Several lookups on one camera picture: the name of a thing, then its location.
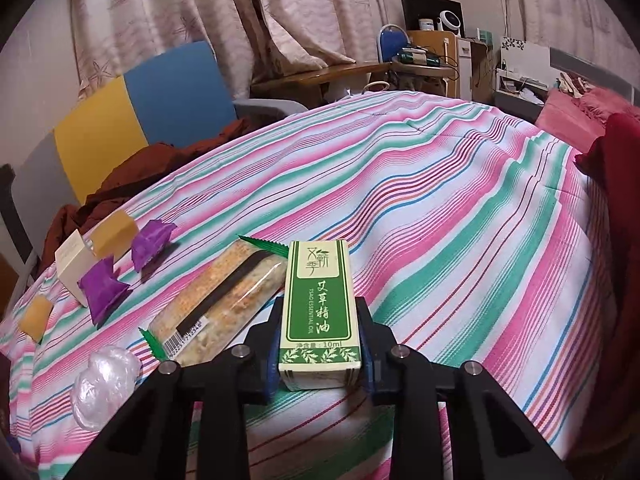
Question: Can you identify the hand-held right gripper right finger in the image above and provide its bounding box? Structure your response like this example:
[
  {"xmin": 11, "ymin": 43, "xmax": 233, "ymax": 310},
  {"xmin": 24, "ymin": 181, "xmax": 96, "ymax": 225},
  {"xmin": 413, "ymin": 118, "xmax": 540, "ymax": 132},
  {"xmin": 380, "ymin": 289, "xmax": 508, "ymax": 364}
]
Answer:
[{"xmin": 354, "ymin": 296, "xmax": 576, "ymax": 480}]

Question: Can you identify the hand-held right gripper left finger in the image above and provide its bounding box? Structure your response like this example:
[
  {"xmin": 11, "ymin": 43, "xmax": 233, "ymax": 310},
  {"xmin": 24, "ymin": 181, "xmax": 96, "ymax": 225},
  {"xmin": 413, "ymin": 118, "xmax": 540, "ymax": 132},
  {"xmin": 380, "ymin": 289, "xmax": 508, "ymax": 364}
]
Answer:
[{"xmin": 65, "ymin": 296, "xmax": 288, "ymax": 480}]

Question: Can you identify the green white carton box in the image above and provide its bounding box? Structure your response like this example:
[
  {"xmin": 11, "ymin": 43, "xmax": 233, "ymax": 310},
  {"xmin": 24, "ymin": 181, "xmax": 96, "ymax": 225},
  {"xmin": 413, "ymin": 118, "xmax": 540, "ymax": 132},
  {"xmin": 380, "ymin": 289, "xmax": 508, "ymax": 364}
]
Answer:
[{"xmin": 277, "ymin": 240, "xmax": 363, "ymax": 392}]

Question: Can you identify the purple snack packet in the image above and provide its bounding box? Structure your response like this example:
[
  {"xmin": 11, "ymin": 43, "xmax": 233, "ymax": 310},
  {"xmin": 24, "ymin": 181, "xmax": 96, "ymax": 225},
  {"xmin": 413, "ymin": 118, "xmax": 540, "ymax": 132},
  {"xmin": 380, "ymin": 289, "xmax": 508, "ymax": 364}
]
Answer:
[
  {"xmin": 77, "ymin": 255, "xmax": 132, "ymax": 328},
  {"xmin": 131, "ymin": 219, "xmax": 177, "ymax": 270}
]

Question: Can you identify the yellow sponge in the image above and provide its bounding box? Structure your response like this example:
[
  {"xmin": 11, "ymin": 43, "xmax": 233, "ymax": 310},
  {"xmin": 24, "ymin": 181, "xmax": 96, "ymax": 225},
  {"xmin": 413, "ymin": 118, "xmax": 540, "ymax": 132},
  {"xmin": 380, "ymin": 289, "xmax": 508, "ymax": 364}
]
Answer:
[
  {"xmin": 89, "ymin": 210, "xmax": 138, "ymax": 258},
  {"xmin": 19, "ymin": 295, "xmax": 53, "ymax": 345}
]

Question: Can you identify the clear green-ended snack packet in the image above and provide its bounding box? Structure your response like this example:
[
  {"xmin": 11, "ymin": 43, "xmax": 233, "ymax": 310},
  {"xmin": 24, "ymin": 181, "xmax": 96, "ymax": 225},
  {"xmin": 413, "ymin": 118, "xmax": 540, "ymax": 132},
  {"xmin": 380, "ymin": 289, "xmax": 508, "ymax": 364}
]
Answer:
[{"xmin": 138, "ymin": 235, "xmax": 291, "ymax": 367}]

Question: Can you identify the clear crumpled plastic bag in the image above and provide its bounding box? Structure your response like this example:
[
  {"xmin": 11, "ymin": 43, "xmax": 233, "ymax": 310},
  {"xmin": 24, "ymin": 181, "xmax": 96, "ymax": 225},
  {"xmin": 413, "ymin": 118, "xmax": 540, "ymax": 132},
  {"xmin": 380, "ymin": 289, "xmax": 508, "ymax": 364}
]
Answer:
[{"xmin": 70, "ymin": 346, "xmax": 142, "ymax": 431}]

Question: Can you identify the beige cardboard box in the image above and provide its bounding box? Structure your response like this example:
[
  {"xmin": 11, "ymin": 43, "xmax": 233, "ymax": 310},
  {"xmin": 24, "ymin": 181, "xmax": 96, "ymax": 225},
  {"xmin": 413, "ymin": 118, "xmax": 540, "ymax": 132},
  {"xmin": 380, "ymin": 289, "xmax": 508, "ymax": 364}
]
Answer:
[{"xmin": 54, "ymin": 229, "xmax": 101, "ymax": 307}]

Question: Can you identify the rust brown jacket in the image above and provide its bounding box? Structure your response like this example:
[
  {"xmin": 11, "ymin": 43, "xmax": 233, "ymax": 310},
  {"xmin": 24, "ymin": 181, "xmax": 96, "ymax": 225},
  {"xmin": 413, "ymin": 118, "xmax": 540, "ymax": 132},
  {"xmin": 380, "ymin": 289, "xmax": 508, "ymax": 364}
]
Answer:
[{"xmin": 42, "ymin": 115, "xmax": 281, "ymax": 266}]

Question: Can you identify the grey yellow blue chair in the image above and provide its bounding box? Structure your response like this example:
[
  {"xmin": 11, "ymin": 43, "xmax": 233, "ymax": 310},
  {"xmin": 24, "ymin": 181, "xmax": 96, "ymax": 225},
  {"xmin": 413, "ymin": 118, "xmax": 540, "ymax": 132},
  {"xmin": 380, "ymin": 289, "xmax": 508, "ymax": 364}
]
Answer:
[{"xmin": 0, "ymin": 41, "xmax": 311, "ymax": 286}]

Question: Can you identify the wooden desk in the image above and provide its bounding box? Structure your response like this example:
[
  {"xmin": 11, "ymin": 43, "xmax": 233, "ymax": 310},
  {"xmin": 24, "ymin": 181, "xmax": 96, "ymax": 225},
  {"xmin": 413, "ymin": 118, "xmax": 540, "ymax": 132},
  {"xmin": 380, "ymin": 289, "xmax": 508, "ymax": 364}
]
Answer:
[{"xmin": 250, "ymin": 60, "xmax": 396, "ymax": 108}]

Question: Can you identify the dark red blanket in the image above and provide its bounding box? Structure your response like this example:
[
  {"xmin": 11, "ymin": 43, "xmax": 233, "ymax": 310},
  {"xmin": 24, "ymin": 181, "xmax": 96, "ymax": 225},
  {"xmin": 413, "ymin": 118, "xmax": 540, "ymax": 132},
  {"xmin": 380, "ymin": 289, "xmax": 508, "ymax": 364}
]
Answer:
[{"xmin": 574, "ymin": 112, "xmax": 640, "ymax": 461}]

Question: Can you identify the black rolled mat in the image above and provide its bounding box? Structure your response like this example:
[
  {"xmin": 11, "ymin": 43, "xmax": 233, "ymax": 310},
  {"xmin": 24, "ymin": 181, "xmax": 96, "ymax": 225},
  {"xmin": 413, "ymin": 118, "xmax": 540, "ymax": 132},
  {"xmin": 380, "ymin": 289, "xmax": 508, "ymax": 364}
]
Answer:
[{"xmin": 0, "ymin": 162, "xmax": 41, "ymax": 281}]

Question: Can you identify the pink bedding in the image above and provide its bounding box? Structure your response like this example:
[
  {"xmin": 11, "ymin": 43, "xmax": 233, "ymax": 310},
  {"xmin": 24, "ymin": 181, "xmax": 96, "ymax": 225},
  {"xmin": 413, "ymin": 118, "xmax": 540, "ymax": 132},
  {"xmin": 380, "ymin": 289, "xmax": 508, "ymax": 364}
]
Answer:
[{"xmin": 535, "ymin": 85, "xmax": 640, "ymax": 153}]

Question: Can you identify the light wooden cabinet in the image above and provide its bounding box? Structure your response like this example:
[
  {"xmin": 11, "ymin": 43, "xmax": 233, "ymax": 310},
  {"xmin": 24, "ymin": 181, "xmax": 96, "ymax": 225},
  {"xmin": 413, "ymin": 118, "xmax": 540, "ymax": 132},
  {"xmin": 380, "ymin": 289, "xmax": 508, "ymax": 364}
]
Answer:
[{"xmin": 405, "ymin": 30, "xmax": 493, "ymax": 103}]

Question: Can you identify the white shelf box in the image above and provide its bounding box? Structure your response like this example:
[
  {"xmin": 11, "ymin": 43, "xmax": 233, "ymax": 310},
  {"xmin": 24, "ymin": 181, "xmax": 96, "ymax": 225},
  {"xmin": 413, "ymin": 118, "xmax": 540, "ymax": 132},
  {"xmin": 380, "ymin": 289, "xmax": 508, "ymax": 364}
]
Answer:
[{"xmin": 495, "ymin": 40, "xmax": 551, "ymax": 106}]

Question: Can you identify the black monitor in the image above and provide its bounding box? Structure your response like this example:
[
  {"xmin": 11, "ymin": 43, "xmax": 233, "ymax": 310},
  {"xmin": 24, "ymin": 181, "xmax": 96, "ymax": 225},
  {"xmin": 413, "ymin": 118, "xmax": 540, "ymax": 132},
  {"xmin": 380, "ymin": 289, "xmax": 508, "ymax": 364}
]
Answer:
[{"xmin": 401, "ymin": 0, "xmax": 463, "ymax": 36}]

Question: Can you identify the beige patterned curtain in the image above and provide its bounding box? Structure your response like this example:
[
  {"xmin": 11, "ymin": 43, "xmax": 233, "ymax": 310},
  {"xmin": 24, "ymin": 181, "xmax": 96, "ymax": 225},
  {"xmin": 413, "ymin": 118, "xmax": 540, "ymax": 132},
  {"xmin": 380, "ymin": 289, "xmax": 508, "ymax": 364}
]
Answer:
[{"xmin": 67, "ymin": 0, "xmax": 401, "ymax": 101}]

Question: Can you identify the grey headboard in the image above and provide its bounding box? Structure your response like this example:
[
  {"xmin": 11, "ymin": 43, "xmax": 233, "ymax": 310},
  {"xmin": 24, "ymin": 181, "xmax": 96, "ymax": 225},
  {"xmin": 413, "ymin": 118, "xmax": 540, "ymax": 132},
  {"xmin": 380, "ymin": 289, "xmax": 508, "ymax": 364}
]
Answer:
[{"xmin": 550, "ymin": 47, "xmax": 640, "ymax": 106}]

